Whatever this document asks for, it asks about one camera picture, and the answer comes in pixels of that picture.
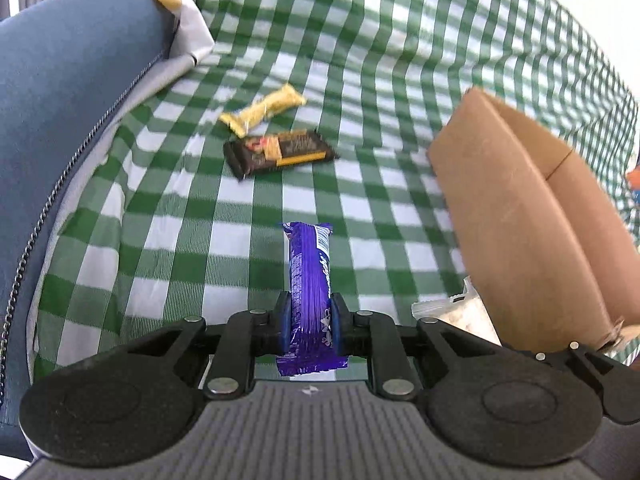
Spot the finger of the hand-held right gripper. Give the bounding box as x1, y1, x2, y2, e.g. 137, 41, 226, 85
531, 340, 640, 424

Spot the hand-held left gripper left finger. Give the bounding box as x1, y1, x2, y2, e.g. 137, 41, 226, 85
120, 290, 292, 402

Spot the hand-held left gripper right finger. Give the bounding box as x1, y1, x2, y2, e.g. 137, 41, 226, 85
330, 292, 507, 402

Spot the purple snack bar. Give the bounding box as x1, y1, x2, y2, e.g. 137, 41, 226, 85
275, 221, 351, 377

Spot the brown cardboard box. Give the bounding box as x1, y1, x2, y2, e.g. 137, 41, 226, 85
427, 86, 640, 356

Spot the clear snack packet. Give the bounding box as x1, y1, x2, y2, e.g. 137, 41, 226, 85
411, 276, 503, 347

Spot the dark brown snack packet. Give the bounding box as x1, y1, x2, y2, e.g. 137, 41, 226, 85
222, 129, 341, 181

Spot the yellow snack bar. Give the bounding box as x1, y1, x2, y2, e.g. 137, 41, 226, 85
218, 83, 307, 139

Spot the green checked cloth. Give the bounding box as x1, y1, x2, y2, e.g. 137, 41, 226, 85
27, 0, 640, 387

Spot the blue sofa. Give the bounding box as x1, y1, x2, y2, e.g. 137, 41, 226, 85
0, 0, 193, 463

